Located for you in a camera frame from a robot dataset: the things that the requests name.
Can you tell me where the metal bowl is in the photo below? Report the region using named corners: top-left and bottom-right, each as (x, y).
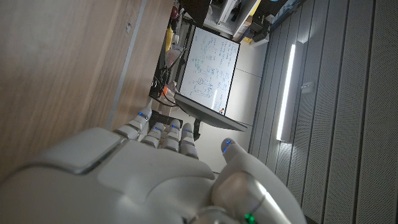
top-left (166, 48), bottom-right (185, 68)

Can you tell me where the yellow banana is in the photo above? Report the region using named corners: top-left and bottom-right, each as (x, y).
top-left (165, 27), bottom-right (174, 52)

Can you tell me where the black cable coil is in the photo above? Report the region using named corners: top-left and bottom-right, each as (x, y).
top-left (149, 67), bottom-right (180, 108)

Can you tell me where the ceiling light strip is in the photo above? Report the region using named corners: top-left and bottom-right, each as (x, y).
top-left (275, 43), bottom-right (296, 142)

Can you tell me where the white shelf unit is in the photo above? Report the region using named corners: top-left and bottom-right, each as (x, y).
top-left (203, 0), bottom-right (262, 40)

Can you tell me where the whiteboard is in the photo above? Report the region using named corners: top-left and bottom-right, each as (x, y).
top-left (178, 26), bottom-right (241, 116)

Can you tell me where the computer monitor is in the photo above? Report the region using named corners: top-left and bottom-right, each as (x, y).
top-left (174, 92), bottom-right (249, 133)

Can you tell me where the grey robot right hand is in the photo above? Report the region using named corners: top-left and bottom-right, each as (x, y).
top-left (0, 105), bottom-right (307, 224)

